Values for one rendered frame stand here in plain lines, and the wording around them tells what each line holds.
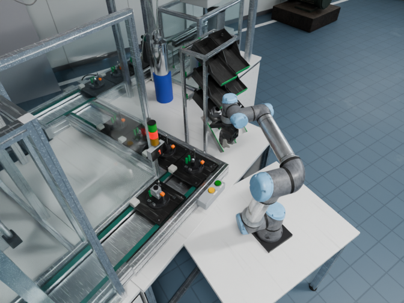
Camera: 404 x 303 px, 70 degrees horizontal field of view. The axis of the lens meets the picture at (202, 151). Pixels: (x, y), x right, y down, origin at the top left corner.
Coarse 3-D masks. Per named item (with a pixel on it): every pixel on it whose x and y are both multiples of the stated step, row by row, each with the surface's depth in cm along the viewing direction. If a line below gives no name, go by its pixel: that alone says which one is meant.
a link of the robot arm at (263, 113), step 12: (252, 108) 141; (264, 108) 141; (264, 120) 138; (264, 132) 137; (276, 132) 132; (276, 144) 130; (288, 144) 129; (288, 156) 125; (288, 168) 119; (300, 168) 120; (300, 180) 118
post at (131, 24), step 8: (128, 24) 122; (136, 40) 128; (136, 48) 130; (136, 56) 132; (136, 64) 134; (136, 72) 137; (144, 88) 145; (144, 96) 148; (144, 104) 150; (144, 112) 154
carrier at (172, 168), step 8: (192, 152) 204; (184, 160) 199; (192, 160) 189; (208, 160) 199; (168, 168) 191; (176, 168) 192; (184, 168) 191; (192, 168) 191; (200, 168) 190; (208, 168) 193; (176, 176) 191; (184, 176) 189; (192, 176) 189; (200, 176) 188; (192, 184) 184; (200, 184) 186
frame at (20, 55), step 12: (120, 12) 117; (132, 12) 120; (84, 24) 108; (96, 24) 109; (108, 24) 113; (60, 36) 100; (72, 36) 104; (84, 36) 107; (24, 48) 94; (36, 48) 95; (48, 48) 98; (0, 60) 88; (12, 60) 91; (24, 60) 94; (0, 84) 91
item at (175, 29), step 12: (228, 0) 277; (180, 12) 272; (192, 12) 285; (228, 12) 259; (168, 24) 252; (180, 24) 244; (192, 24) 236; (204, 24) 238; (216, 24) 252; (228, 24) 267; (168, 36) 260; (180, 36) 251; (192, 36) 243; (168, 48) 269; (168, 60) 278; (192, 60) 259; (192, 84) 277
